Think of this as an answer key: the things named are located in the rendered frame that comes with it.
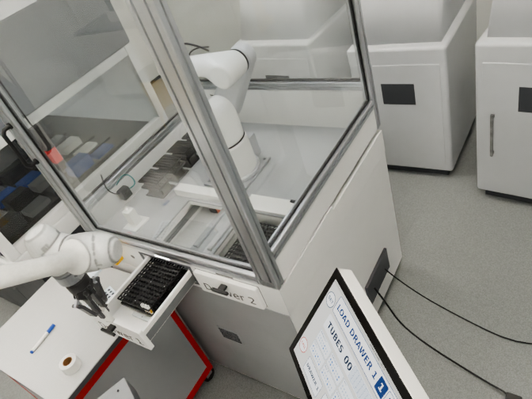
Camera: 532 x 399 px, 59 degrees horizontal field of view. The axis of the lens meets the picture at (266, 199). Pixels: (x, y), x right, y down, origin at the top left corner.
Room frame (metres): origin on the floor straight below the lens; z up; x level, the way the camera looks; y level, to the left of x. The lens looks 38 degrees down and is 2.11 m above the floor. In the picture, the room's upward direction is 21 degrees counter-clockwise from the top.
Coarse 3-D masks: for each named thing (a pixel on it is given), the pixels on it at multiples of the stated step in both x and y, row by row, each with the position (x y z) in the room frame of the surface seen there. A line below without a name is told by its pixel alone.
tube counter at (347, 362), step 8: (344, 360) 0.61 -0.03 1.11; (352, 360) 0.59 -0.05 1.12; (344, 368) 0.60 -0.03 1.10; (352, 368) 0.58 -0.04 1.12; (352, 376) 0.57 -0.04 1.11; (360, 376) 0.55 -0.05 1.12; (352, 384) 0.55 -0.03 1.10; (360, 384) 0.54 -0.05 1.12; (360, 392) 0.52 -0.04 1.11; (368, 392) 0.51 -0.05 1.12
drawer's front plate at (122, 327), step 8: (96, 320) 1.28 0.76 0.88; (104, 328) 1.27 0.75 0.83; (120, 328) 1.17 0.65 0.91; (128, 328) 1.13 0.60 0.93; (136, 328) 1.12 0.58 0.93; (128, 336) 1.16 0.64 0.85; (136, 336) 1.11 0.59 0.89; (144, 336) 1.10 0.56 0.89; (144, 344) 1.11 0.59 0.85; (152, 344) 1.10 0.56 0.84
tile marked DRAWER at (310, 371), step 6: (306, 360) 0.71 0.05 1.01; (312, 360) 0.70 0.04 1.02; (306, 366) 0.70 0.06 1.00; (312, 366) 0.68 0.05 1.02; (306, 372) 0.69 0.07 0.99; (312, 372) 0.67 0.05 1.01; (312, 378) 0.66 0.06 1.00; (318, 378) 0.64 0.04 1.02; (312, 384) 0.65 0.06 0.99; (318, 384) 0.63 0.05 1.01; (312, 390) 0.64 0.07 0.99; (318, 390) 0.62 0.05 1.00
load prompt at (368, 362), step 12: (336, 312) 0.72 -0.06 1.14; (348, 312) 0.68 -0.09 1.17; (348, 324) 0.66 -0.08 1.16; (348, 336) 0.64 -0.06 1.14; (360, 336) 0.61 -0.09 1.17; (360, 348) 0.59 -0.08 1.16; (360, 360) 0.57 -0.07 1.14; (372, 360) 0.55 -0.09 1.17; (372, 372) 0.53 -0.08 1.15; (372, 384) 0.51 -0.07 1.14; (384, 384) 0.49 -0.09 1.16; (384, 396) 0.48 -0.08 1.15; (396, 396) 0.46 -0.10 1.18
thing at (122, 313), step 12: (144, 264) 1.47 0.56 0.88; (132, 276) 1.42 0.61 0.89; (192, 276) 1.32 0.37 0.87; (120, 288) 1.38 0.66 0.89; (180, 288) 1.27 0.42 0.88; (108, 300) 1.34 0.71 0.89; (168, 300) 1.22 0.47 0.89; (180, 300) 1.25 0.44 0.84; (120, 312) 1.31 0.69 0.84; (132, 312) 1.29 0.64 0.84; (156, 312) 1.19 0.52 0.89; (168, 312) 1.20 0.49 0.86; (132, 324) 1.23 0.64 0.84; (144, 324) 1.21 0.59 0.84; (156, 324) 1.16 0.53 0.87
